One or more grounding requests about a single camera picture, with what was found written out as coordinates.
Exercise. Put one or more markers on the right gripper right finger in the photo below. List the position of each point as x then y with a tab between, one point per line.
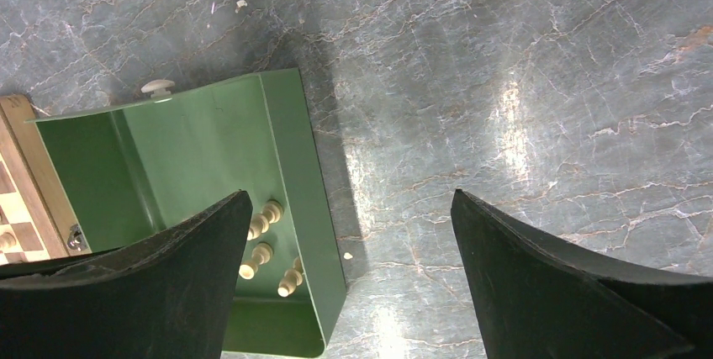
538	296

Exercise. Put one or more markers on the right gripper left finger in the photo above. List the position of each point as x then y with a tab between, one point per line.
166	296

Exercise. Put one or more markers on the light chess pawn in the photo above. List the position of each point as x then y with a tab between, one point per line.
272	211
261	254
292	279

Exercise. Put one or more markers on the wooden chess board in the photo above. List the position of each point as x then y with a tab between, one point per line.
34	205

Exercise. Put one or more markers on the light chess piece on board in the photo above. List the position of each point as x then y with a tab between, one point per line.
7	241

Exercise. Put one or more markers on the green metal tray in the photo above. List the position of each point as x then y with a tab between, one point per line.
133	170

